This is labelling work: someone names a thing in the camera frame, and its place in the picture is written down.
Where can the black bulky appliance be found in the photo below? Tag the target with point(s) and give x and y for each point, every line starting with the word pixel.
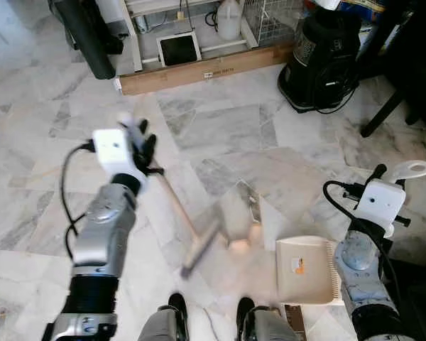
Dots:
pixel 319 60

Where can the clear plastic jug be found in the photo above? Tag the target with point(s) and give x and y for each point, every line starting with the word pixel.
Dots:
pixel 228 21

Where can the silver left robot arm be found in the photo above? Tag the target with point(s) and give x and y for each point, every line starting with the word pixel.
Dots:
pixel 103 234

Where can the black bag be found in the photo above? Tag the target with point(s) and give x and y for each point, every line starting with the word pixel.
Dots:
pixel 419 305

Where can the black furniture with slanted leg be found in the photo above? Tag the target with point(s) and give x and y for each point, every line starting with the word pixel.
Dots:
pixel 412 57

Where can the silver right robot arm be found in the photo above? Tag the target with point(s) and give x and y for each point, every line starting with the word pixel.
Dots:
pixel 358 266

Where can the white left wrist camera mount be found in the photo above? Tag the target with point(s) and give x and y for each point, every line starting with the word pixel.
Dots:
pixel 113 150

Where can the white shelf rack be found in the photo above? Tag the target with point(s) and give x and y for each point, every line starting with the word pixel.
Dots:
pixel 138 32

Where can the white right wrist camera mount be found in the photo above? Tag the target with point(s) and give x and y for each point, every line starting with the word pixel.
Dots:
pixel 380 202

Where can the white framed black panel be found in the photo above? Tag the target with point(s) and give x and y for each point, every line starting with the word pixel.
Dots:
pixel 179 50

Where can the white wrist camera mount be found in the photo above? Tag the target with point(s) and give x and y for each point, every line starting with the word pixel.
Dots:
pixel 380 202
pixel 113 150

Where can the black rolled cylinder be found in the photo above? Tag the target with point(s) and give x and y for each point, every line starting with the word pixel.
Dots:
pixel 85 35

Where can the robot left leg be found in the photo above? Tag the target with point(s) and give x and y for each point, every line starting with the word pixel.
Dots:
pixel 163 323

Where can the robot right leg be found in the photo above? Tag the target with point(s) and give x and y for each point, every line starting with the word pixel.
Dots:
pixel 263 323

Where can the long brown cardboard box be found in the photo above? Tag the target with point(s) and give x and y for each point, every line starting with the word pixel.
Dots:
pixel 199 71

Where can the small brown box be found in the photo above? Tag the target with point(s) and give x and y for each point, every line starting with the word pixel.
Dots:
pixel 295 320

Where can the robot leg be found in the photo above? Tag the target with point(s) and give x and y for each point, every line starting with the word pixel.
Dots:
pixel 163 323
pixel 263 323

